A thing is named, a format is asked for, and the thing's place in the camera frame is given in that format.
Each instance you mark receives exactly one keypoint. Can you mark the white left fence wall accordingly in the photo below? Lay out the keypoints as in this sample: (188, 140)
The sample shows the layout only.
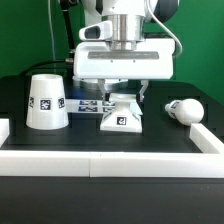
(4, 130)

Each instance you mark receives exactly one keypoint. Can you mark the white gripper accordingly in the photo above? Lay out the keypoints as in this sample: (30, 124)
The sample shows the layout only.
(118, 49)

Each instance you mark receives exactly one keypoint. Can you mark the white lamp shade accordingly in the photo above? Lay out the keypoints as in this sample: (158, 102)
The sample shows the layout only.
(46, 104)

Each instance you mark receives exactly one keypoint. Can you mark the white front fence wall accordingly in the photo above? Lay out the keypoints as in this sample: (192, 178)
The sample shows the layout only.
(115, 164)

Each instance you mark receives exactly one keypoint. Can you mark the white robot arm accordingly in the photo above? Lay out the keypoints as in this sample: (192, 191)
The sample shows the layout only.
(95, 11)

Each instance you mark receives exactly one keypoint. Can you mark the white lamp bulb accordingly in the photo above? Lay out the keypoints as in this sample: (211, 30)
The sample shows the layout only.
(186, 111)

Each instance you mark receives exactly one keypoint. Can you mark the white lamp base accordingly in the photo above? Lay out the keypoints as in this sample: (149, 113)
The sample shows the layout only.
(126, 115)

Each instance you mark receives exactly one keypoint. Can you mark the white marker sheet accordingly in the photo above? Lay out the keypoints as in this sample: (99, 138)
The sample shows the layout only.
(88, 106)

